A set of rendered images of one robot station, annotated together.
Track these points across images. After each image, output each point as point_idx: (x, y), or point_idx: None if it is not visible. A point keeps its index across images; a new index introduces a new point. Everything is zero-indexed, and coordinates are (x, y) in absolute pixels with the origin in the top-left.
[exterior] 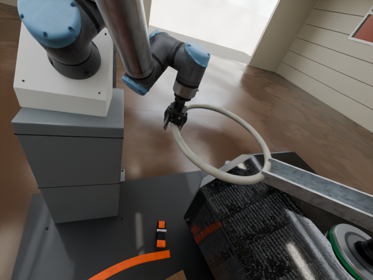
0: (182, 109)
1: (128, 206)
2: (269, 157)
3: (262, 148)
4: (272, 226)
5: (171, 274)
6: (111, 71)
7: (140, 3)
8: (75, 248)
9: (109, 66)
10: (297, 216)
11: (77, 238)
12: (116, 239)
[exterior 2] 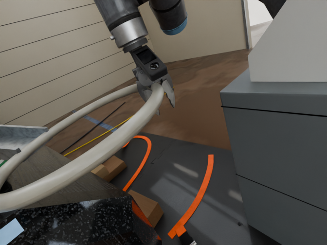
0: (137, 68)
1: (252, 242)
2: (16, 148)
3: (6, 172)
4: (50, 172)
5: (159, 224)
6: (326, 19)
7: None
8: (237, 180)
9: (285, 4)
10: (18, 171)
11: None
12: (221, 206)
